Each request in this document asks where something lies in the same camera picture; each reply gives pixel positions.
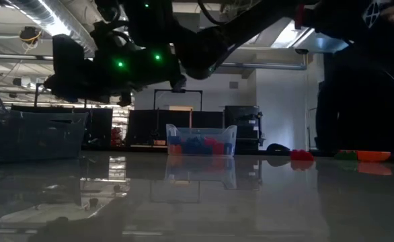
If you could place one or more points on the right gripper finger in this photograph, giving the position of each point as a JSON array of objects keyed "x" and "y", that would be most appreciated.
[
  {"x": 66, "y": 88},
  {"x": 116, "y": 97}
]

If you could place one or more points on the grey translucent bin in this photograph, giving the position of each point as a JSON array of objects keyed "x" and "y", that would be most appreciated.
[{"x": 32, "y": 138}]

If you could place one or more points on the small blue block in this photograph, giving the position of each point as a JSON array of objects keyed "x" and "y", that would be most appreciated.
[
  {"x": 175, "y": 140},
  {"x": 193, "y": 146}
]

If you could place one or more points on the small orange block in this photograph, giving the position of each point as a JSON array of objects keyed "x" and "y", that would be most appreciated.
[{"x": 175, "y": 150}]

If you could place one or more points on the small red block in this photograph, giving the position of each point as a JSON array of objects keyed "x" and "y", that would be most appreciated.
[{"x": 211, "y": 142}]

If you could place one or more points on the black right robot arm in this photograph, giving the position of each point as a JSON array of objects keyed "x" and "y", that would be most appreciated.
[{"x": 250, "y": 20}]

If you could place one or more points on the black partition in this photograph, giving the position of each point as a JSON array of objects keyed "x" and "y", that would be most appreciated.
[
  {"x": 99, "y": 124},
  {"x": 150, "y": 124}
]

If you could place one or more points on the red background object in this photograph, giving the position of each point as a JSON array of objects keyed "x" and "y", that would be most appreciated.
[{"x": 116, "y": 136}]

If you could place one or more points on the pink pole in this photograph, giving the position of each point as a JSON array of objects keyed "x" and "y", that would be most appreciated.
[{"x": 190, "y": 119}]

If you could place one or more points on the clear plastic bin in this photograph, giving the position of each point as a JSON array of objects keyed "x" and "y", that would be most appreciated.
[{"x": 202, "y": 134}]

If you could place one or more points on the black cabinet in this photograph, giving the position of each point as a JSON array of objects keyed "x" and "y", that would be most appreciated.
[{"x": 242, "y": 127}]

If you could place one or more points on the horizontal ceiling pipe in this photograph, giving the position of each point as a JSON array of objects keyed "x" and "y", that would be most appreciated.
[{"x": 267, "y": 65}]

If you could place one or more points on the red rectangular block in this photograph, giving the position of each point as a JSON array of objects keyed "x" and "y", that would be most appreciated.
[{"x": 301, "y": 155}]

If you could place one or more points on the person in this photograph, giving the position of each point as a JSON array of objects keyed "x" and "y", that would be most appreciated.
[{"x": 368, "y": 101}]

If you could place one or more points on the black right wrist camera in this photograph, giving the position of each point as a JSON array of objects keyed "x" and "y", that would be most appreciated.
[{"x": 67, "y": 55}]

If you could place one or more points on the black station frame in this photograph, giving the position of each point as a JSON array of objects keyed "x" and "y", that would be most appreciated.
[{"x": 190, "y": 90}]

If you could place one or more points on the long silver ceiling duct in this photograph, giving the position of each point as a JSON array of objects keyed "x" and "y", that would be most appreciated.
[{"x": 59, "y": 17}]

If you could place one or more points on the grey wall vent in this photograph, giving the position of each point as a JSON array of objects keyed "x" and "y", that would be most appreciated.
[{"x": 233, "y": 85}]

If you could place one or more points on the silver angled ceiling duct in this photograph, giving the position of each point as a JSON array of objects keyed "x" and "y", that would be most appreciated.
[{"x": 284, "y": 37}]

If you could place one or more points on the black dome camera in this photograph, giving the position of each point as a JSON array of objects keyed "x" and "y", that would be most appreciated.
[{"x": 301, "y": 51}]

